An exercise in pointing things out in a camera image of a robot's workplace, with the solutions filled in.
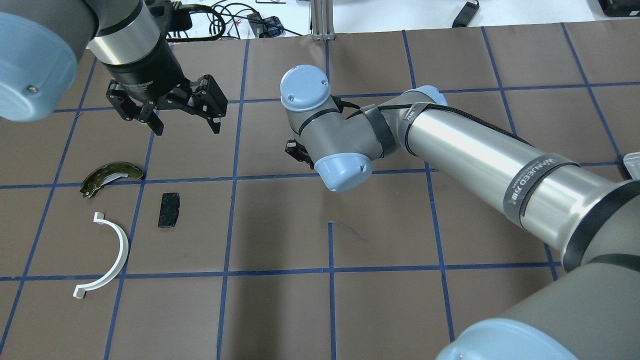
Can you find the black brake pad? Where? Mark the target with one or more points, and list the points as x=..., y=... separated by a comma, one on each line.
x=169, y=210

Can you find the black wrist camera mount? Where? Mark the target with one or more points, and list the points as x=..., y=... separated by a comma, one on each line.
x=174, y=19

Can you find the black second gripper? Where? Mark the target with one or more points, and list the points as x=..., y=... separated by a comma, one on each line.
x=145, y=75

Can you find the black power adapter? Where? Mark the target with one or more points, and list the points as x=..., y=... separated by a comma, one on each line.
x=466, y=14

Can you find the aluminium frame post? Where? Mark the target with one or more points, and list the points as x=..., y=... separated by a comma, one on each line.
x=322, y=20

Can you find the olive metal brake shoe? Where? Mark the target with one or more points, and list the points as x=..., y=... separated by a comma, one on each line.
x=108, y=173

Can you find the second grey blue robot arm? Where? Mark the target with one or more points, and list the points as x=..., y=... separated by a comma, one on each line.
x=42, y=43

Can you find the ribbed metal tray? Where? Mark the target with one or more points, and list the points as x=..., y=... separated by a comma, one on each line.
x=631, y=163

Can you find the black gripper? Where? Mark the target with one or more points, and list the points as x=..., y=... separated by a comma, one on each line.
x=296, y=151

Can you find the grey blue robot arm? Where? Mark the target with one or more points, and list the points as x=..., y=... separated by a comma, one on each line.
x=592, y=312

